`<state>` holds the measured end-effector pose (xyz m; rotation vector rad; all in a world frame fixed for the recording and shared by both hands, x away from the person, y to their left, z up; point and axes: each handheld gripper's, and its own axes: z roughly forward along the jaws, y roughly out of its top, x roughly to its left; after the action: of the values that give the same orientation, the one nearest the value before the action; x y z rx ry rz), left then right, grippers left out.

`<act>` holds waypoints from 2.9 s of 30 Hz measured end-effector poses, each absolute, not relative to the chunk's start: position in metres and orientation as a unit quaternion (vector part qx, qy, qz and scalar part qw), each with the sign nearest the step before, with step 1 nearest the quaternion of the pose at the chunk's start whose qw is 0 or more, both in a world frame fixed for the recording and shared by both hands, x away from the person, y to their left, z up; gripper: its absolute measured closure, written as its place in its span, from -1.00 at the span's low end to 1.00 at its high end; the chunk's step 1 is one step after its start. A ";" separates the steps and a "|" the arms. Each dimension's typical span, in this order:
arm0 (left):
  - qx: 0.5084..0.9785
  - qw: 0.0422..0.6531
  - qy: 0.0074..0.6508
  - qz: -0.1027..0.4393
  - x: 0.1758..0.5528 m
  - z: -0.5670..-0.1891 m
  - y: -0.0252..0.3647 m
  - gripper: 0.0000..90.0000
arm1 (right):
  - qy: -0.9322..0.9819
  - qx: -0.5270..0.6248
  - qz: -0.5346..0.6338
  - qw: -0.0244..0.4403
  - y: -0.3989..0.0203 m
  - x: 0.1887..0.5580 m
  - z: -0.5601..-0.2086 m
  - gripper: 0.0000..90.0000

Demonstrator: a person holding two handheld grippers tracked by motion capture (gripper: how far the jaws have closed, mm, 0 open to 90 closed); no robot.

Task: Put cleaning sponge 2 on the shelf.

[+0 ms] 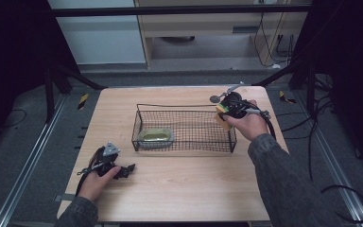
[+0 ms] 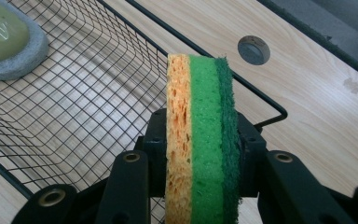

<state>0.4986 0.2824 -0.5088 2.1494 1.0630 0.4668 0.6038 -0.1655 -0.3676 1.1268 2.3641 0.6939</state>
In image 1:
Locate person's left hand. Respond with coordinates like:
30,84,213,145
78,166,123,203

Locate grey tape strip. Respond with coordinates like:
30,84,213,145
53,193,77,203

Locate black wire mesh basket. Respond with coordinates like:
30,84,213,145
130,103,238,154

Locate black cables behind desk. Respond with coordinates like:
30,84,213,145
252,11,298,68

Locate thin black floor cable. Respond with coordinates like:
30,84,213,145
0,108,28,130

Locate light wooden desk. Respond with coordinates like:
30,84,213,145
133,0,313,69

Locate yellow black striped tape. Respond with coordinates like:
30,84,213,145
77,93,90,111
278,90,298,105

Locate aluminium floor rail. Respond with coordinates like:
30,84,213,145
0,94,68,227
295,90,363,227

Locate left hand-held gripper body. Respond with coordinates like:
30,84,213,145
89,141,123,178

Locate black horizontal frame bar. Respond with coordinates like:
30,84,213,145
51,4,312,18

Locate left hand-held gripper cable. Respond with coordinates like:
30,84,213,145
75,147,106,197

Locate white cabinet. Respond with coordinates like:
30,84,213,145
47,0,147,66

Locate black metal stand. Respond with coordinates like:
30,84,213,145
251,58,317,115
43,61,109,125

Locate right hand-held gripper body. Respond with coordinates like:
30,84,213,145
220,80,263,120

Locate person's right hand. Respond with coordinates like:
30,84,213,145
222,99,270,143

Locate right hand-held gripper cable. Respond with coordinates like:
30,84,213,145
245,106,278,142

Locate yellow green sponge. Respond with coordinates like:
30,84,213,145
214,101,234,132

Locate hand-held gripper cable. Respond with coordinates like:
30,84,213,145
75,147,106,197
245,106,278,142

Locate black curtain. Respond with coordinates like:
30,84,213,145
291,0,363,178
0,0,78,155

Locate long black floor cable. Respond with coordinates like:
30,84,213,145
276,94,337,183

